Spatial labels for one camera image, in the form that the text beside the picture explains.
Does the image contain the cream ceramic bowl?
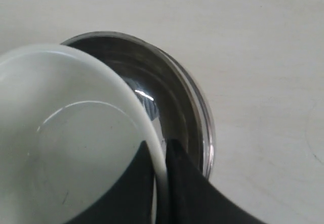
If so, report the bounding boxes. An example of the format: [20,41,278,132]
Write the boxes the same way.
[1,44,169,223]

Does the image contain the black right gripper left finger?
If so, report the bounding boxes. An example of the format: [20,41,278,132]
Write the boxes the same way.
[68,141,154,224]

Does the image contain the ribbed stainless steel bowl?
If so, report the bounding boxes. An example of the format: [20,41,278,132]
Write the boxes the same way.
[63,31,208,176]

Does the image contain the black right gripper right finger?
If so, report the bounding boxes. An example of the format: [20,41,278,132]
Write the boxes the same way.
[166,139,262,224]

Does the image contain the smooth stainless steel bowl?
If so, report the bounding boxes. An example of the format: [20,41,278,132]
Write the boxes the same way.
[161,51,216,179]

